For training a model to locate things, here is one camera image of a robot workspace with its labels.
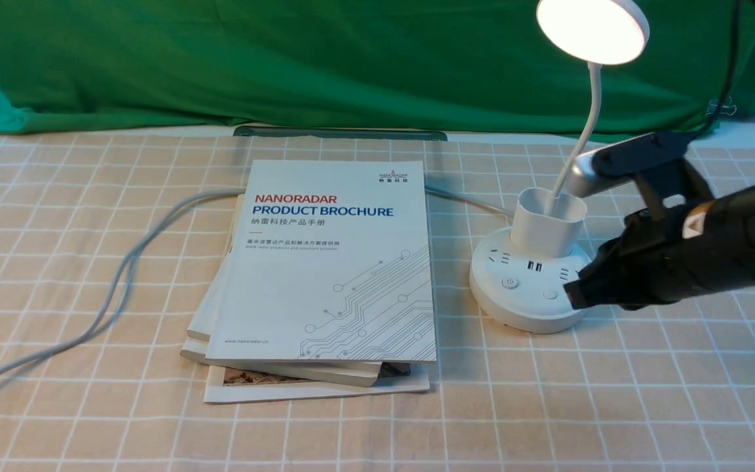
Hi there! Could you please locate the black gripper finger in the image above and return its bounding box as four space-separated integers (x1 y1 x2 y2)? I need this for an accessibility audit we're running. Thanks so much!
564 271 604 309

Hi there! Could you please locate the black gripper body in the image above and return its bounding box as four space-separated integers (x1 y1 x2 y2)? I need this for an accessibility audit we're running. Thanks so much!
590 186 755 310

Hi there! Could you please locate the white desk lamp with sockets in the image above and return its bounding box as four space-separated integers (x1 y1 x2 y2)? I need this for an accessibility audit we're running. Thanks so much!
469 1 650 334

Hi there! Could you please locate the metal binder clip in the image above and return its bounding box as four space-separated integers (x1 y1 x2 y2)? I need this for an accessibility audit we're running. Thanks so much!
705 96 737 116

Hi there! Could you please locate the middle thick white book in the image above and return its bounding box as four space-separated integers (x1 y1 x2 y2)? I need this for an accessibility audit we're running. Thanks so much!
180 195 413 387

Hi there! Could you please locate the white Nanoradar product brochure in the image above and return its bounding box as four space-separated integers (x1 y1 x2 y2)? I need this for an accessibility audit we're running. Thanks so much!
206 159 437 364

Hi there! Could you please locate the bottom white magazine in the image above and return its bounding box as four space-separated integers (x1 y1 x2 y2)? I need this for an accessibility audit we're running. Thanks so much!
203 366 431 405

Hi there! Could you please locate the checkered beige tablecloth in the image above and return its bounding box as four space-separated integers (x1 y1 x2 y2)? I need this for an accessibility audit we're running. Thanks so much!
0 134 755 471

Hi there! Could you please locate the green backdrop cloth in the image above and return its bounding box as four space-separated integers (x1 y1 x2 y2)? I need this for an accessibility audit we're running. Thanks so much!
0 1 755 142

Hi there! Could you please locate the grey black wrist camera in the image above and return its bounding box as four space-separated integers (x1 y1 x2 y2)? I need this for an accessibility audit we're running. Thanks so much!
564 132 713 221

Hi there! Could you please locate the black camera cable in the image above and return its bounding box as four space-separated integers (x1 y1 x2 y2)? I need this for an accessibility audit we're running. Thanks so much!
699 0 755 138

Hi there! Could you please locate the grey power cable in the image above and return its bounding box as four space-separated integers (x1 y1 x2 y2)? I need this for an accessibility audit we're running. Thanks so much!
0 186 514 402

